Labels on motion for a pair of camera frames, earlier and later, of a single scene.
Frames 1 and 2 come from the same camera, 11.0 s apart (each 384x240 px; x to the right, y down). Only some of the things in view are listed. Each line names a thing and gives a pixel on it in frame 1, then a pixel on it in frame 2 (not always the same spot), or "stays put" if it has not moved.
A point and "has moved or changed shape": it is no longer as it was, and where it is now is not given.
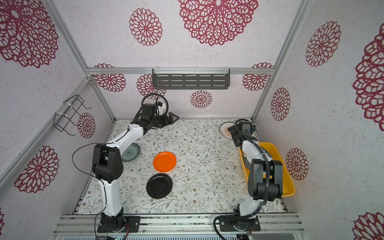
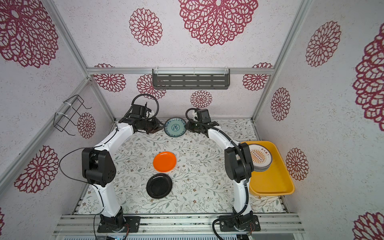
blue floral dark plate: x=131 y=153 to x=175 y=127
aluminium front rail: x=88 y=224 stays put
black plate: x=159 y=185 stays put
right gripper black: x=233 y=129 to x=190 y=127
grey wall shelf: x=191 y=78 stays put
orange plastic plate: x=164 y=161 stays put
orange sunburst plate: x=224 y=131 has moved or changed shape
